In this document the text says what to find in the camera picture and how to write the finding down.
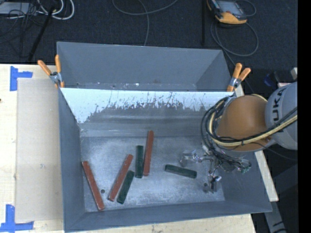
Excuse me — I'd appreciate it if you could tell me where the pale wood flat board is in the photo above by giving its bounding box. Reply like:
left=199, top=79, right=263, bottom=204
left=14, top=78, right=64, bottom=224

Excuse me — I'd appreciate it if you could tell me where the black cylinder on white bracket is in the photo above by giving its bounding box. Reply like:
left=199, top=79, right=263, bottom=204
left=208, top=170, right=223, bottom=193

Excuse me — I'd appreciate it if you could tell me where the dark green flat block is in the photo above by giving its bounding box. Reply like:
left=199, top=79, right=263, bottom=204
left=116, top=170, right=135, bottom=205
left=164, top=164, right=198, bottom=179
left=135, top=145, right=144, bottom=179

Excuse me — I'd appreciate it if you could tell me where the red-brown flat block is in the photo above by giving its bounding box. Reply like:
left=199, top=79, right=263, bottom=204
left=81, top=161, right=106, bottom=211
left=108, top=154, right=134, bottom=202
left=142, top=130, right=155, bottom=177

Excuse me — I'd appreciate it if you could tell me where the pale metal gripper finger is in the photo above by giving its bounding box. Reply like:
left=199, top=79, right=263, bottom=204
left=180, top=157, right=203, bottom=167
left=182, top=150, right=201, bottom=159

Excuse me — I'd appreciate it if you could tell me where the grey metal bin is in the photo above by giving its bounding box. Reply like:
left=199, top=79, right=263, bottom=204
left=56, top=41, right=273, bottom=233

